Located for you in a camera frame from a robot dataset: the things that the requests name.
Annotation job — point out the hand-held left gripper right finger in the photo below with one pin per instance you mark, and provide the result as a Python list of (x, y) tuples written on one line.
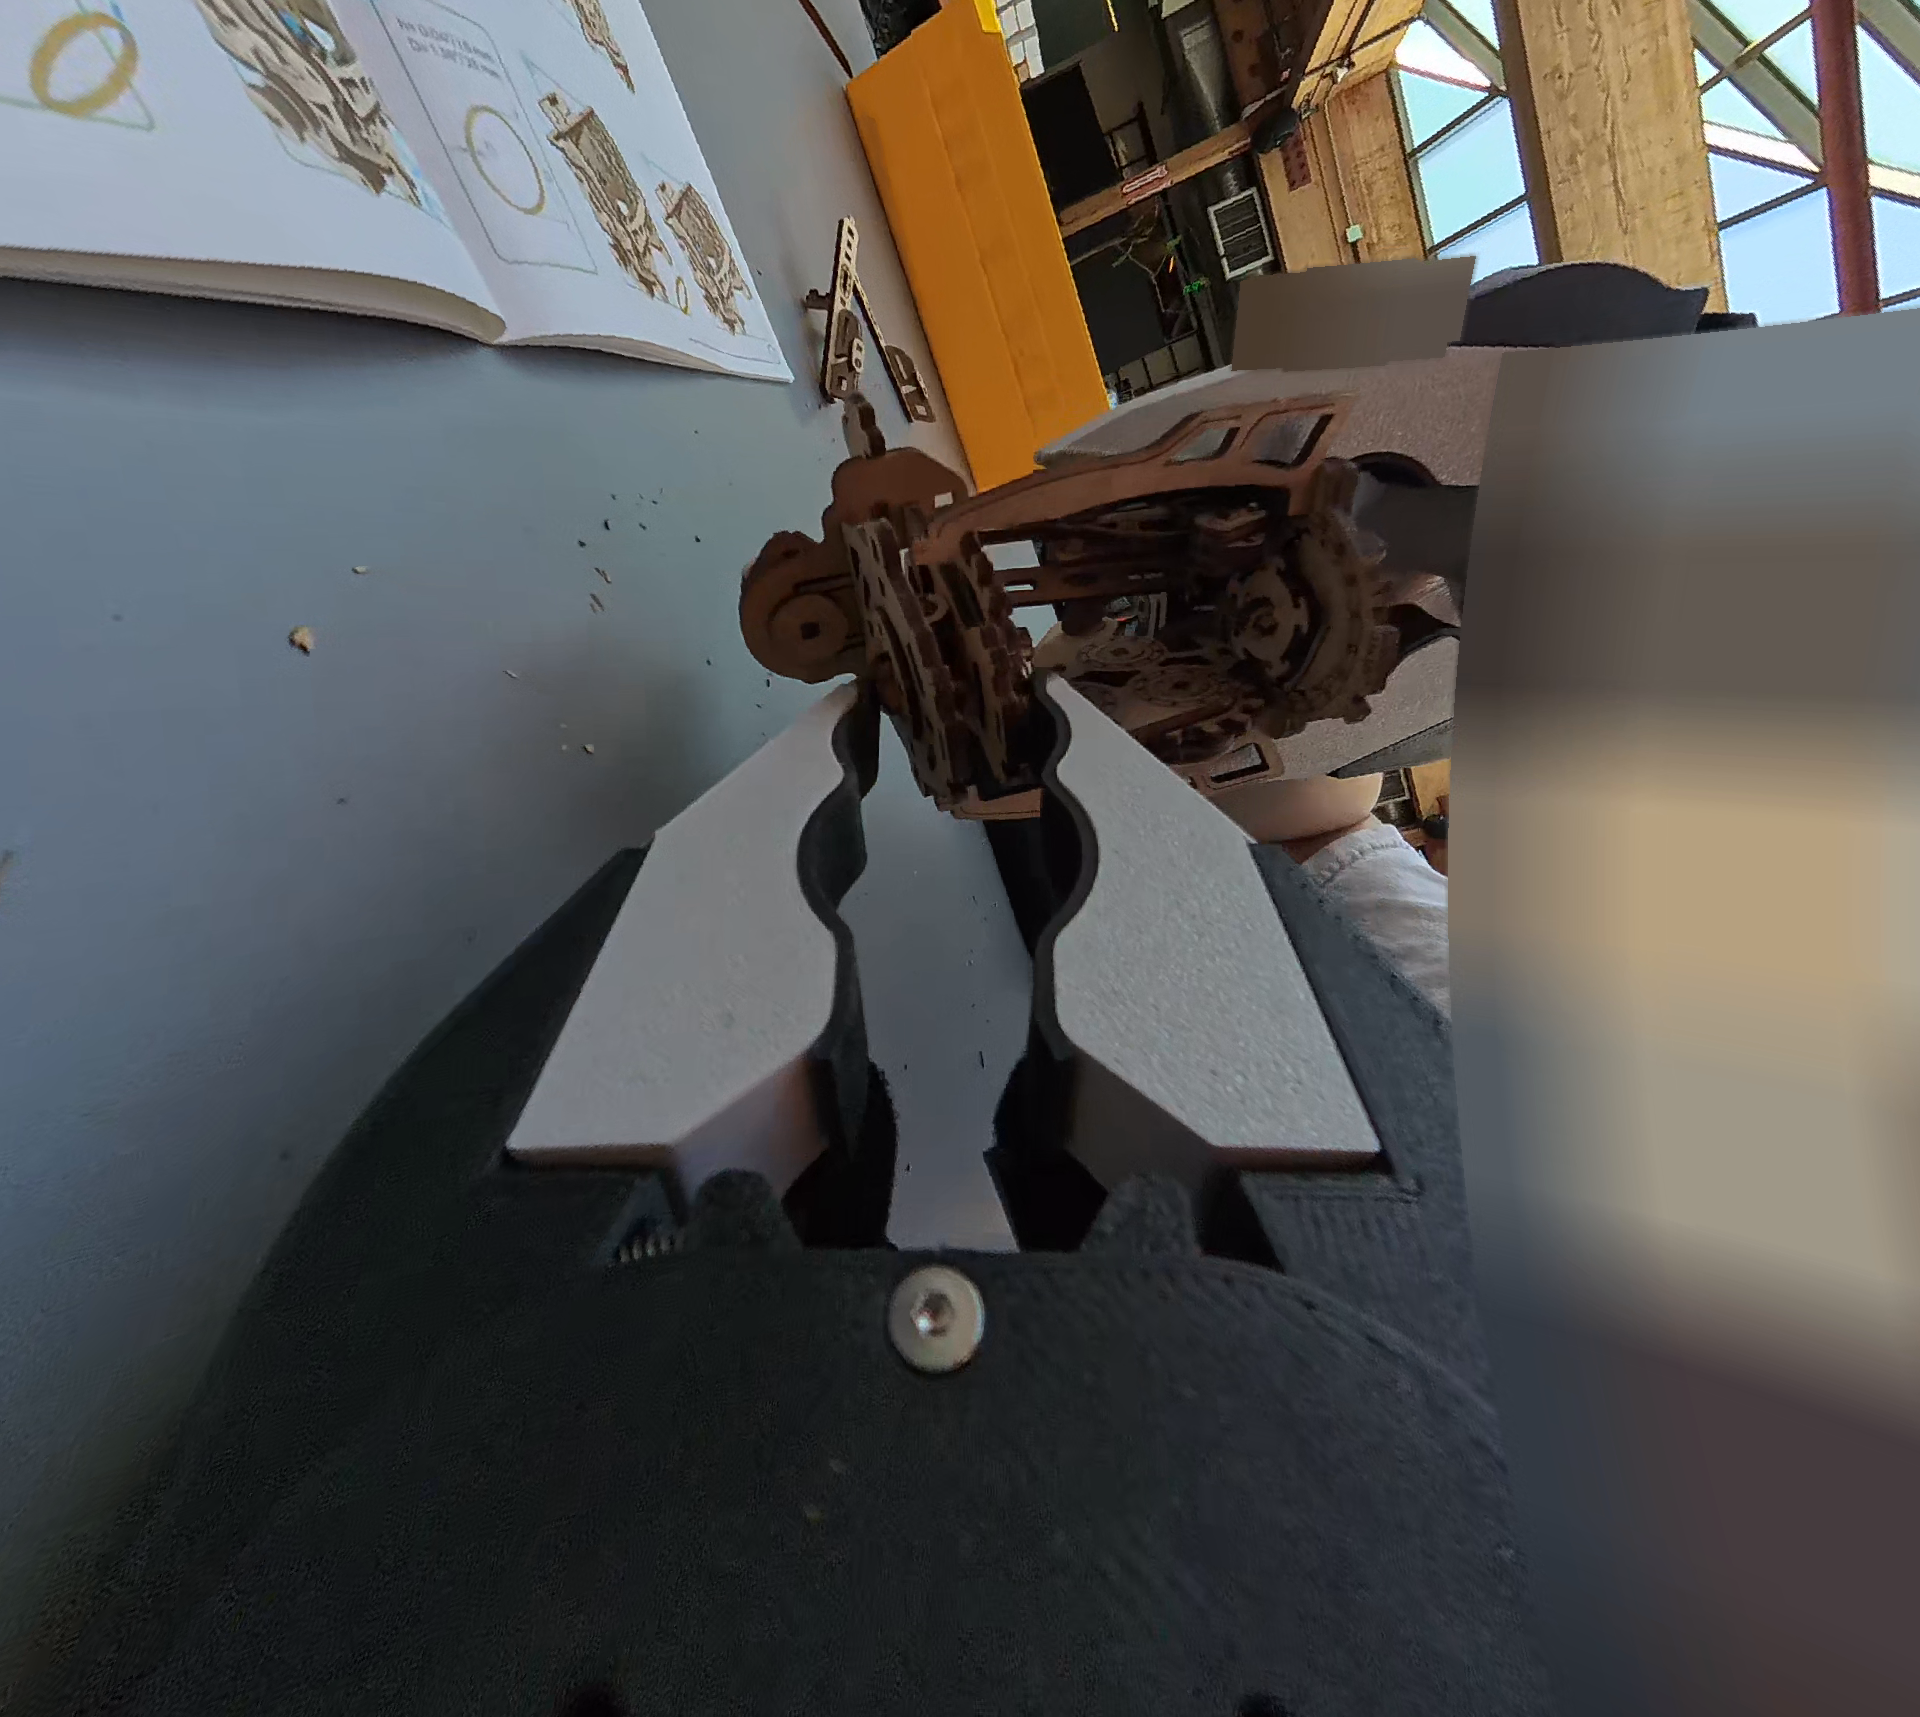
[(1202, 998)]

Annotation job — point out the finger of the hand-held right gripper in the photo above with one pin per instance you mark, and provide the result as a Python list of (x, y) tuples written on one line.
[(1411, 418), (1380, 733)]

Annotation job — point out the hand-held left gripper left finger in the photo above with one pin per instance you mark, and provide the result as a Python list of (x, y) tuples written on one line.
[(692, 982)]

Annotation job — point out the wooden mechanical model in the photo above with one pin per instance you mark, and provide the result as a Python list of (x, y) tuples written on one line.
[(1202, 546)]

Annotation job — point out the wooden column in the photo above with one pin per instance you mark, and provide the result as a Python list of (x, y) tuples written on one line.
[(1371, 172)]

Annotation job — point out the white vent grille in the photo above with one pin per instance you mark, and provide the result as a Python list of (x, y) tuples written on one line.
[(1244, 234)]

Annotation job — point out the wooden ceiling beam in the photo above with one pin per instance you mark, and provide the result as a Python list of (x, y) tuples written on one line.
[(1606, 50)]

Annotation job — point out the skylight window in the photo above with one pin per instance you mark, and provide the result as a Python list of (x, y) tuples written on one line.
[(1756, 21)]

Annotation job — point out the red pipe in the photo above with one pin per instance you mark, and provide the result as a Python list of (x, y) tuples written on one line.
[(1838, 50)]

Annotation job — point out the yellow plastic bin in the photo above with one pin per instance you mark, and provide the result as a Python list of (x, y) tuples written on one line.
[(974, 231)]

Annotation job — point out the wooden slotted part strip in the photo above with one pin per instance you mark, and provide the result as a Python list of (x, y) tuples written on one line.
[(842, 323), (912, 383)]

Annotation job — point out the white instruction booklet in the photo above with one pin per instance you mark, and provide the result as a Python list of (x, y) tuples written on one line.
[(300, 172)]

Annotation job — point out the metal air duct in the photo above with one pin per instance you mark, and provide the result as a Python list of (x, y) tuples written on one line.
[(1210, 96)]

